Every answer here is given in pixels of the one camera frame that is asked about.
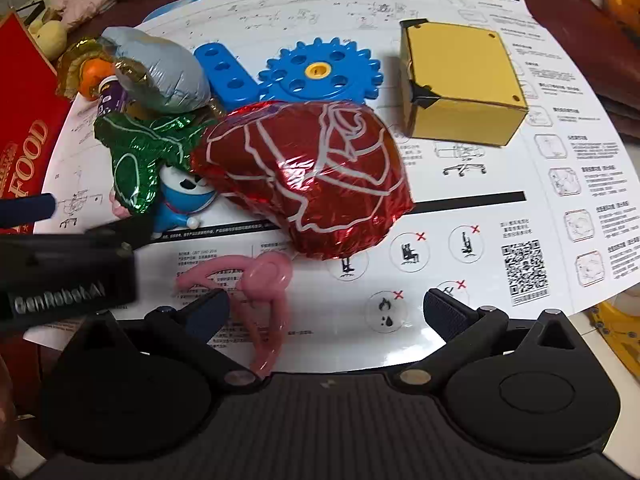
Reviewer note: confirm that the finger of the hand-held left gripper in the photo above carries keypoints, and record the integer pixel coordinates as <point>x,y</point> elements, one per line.
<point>125,232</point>
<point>30,210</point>

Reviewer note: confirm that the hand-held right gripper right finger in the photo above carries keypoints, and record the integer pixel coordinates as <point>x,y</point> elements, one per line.
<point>445,312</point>

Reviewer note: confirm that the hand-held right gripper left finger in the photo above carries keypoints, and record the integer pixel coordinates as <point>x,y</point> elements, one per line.
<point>212,312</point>

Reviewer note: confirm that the blue robot cat figure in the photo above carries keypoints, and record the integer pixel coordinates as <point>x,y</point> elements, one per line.
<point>182,200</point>

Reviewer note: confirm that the red gift box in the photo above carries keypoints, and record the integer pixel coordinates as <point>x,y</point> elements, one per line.
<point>25,125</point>

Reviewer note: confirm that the pale blue gold foil balloon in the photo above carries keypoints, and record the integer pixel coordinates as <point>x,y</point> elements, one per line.
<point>160,70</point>

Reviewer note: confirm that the red rose foil balloon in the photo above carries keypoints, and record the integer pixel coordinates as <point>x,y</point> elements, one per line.
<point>310,170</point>

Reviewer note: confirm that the small pink toy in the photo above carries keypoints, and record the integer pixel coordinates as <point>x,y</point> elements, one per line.
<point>120,207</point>

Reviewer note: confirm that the white printed instruction sheet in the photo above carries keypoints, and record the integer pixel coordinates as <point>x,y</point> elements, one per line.
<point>500,200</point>

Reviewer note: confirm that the small purple bottle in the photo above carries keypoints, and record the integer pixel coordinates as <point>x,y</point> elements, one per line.
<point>112,97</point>

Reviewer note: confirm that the orange toy mandarin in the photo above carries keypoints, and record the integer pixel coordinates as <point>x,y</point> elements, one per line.
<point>95,75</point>

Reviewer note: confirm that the yellow printed packet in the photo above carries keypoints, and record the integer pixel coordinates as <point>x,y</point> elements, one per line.
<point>617,330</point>

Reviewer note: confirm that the yellow plush toy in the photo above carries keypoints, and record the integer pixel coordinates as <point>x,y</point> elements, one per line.
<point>50,37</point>

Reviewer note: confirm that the blue plastic strip with holes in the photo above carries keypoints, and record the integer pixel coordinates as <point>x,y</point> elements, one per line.
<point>225,72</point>

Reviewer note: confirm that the yellow cardboard box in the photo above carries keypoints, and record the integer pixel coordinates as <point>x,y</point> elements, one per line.
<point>460,70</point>

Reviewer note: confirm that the blue plastic gear toy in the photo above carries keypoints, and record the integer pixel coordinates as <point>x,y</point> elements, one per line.
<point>320,72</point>

